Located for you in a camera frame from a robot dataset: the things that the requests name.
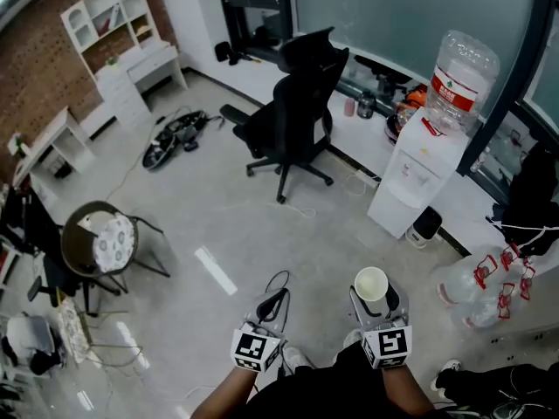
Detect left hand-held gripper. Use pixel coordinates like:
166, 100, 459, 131
230, 287, 292, 374

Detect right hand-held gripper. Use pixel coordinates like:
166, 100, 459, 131
348, 281, 414, 371

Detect white paper cup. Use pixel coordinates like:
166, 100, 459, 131
353, 266, 390, 304

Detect white water dispenser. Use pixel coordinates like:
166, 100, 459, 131
366, 106, 471, 240

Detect person's left forearm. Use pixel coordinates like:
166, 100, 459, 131
190, 364, 259, 419

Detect person's right forearm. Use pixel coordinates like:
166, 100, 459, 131
382, 362, 438, 419

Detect large water jug red label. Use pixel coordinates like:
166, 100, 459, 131
424, 29, 501, 138

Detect person's left white shoe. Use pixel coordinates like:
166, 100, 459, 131
283, 346, 314, 370

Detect small white black heater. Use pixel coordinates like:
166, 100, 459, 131
404, 206, 444, 249

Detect person's black trousers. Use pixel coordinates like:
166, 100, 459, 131
248, 342, 438, 419

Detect white power strip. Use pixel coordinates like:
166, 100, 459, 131
355, 168, 381, 189

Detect patterned white seat cushion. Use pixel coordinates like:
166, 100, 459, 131
93, 213, 135, 274

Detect small clear plastic bottle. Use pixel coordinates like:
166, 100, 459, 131
470, 146, 491, 174

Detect dark round pot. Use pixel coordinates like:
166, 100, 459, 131
384, 113, 414, 144

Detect black jacket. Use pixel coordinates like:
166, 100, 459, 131
493, 141, 559, 257

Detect black open case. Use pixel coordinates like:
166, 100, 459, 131
141, 109, 210, 172

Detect black office chair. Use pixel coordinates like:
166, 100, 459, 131
219, 26, 350, 204

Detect round dark metal chair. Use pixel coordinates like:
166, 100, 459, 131
59, 200, 172, 296

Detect dark glass jar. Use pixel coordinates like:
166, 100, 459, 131
356, 89, 376, 120

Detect orange black item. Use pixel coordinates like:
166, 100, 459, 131
401, 86, 431, 112

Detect black swivel chair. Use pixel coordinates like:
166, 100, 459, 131
24, 216, 130, 318

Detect black bag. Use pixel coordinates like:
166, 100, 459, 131
213, 40, 245, 65

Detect white bookshelf desk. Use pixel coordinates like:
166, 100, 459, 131
59, 0, 189, 137

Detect small white desk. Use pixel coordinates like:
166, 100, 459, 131
11, 106, 97, 191

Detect small green plant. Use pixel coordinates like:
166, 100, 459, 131
7, 132, 30, 156

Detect white floor cable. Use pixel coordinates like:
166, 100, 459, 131
266, 201, 318, 218

